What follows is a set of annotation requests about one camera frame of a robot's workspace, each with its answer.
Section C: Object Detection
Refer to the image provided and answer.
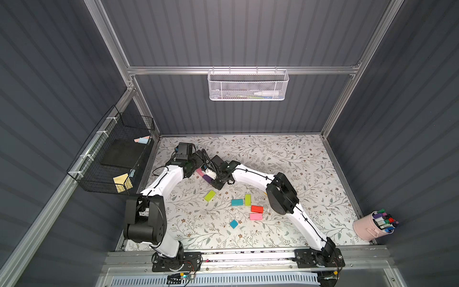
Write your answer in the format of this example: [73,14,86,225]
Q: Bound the purple block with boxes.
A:
[202,174,213,183]

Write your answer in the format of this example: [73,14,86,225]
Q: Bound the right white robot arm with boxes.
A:
[197,149,337,265]

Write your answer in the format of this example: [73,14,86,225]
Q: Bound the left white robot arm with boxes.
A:
[123,142,203,258]

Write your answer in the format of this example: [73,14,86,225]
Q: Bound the pastel eraser blocks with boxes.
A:
[134,136,151,145]

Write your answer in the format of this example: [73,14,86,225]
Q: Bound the lime green block left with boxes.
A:
[204,190,216,202]

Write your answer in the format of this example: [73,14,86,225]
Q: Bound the lime green block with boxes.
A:
[244,194,252,206]
[204,190,216,202]

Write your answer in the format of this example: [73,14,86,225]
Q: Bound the teal rectangular block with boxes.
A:
[231,199,245,206]

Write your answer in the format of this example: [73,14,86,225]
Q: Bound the lime green block centre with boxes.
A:
[244,194,252,206]

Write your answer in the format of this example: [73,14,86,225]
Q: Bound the red block centre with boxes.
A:
[251,205,264,214]

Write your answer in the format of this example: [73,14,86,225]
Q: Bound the small teal cube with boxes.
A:
[229,220,239,229]

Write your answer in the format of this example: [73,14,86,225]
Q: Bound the pink block bottom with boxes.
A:
[249,213,263,221]

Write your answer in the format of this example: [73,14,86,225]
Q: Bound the black pad in basket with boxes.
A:
[100,139,146,168]

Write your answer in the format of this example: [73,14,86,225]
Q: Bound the yellow sticky note pad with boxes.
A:
[113,173,133,193]

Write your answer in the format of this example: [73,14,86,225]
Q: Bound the white bottle in basket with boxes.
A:
[254,90,280,98]

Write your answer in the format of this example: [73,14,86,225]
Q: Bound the pink marker cup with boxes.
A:
[353,209,399,241]

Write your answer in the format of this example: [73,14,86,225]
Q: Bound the black wire basket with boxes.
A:
[67,109,155,196]

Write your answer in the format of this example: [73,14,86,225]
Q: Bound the white wire mesh basket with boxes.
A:
[208,68,289,101]

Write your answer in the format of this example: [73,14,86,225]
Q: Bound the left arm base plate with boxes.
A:
[151,252,203,273]

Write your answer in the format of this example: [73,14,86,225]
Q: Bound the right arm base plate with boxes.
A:
[292,248,345,269]

